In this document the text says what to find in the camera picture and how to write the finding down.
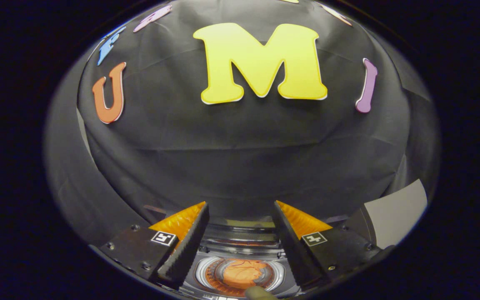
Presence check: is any beige cabinet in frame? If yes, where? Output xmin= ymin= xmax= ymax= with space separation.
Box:
xmin=344 ymin=179 xmax=428 ymax=250

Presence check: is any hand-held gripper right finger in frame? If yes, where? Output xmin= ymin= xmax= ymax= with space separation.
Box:
xmin=273 ymin=200 xmax=395 ymax=291

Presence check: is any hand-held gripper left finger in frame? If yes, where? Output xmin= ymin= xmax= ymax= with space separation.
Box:
xmin=98 ymin=201 xmax=210 ymax=290

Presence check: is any dark washing machine lid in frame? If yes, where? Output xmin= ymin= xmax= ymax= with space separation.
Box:
xmin=200 ymin=215 xmax=280 ymax=242

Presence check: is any grey washing machine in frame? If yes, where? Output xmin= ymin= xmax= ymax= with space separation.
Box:
xmin=143 ymin=203 xmax=365 ymax=300

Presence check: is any orange shirt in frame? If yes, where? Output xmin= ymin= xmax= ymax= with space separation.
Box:
xmin=222 ymin=258 xmax=268 ymax=289

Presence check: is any black backdrop cloth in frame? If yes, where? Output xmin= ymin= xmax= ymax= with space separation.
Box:
xmin=43 ymin=0 xmax=440 ymax=246

